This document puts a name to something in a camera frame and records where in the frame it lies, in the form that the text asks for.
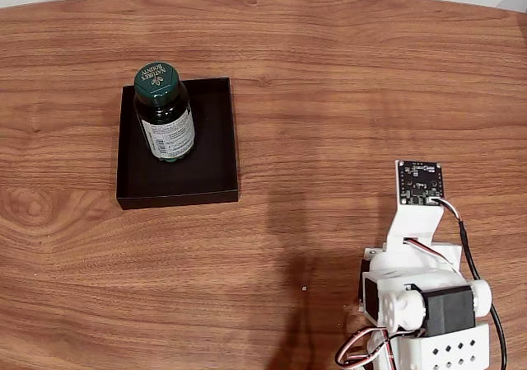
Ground green-capped dark pill bottle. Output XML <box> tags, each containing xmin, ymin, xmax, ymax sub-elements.
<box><xmin>133</xmin><ymin>62</ymin><xmax>197</xmax><ymax>165</ymax></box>

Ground shallow black cardboard box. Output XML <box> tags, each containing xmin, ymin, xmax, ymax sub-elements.
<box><xmin>115</xmin><ymin>77</ymin><xmax>240</xmax><ymax>211</ymax></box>

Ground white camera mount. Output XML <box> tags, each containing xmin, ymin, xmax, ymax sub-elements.
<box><xmin>385</xmin><ymin>160</ymin><xmax>446</xmax><ymax>260</ymax></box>

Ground black camera cable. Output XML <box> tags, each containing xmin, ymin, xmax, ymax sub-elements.
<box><xmin>427</xmin><ymin>196</ymin><xmax>507</xmax><ymax>370</ymax></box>

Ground black camera circuit board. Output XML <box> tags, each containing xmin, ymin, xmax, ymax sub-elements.
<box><xmin>395</xmin><ymin>160</ymin><xmax>445</xmax><ymax>206</ymax></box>

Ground red white black servo wires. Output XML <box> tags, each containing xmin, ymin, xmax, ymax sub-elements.
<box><xmin>333</xmin><ymin>329</ymin><xmax>399</xmax><ymax>370</ymax></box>

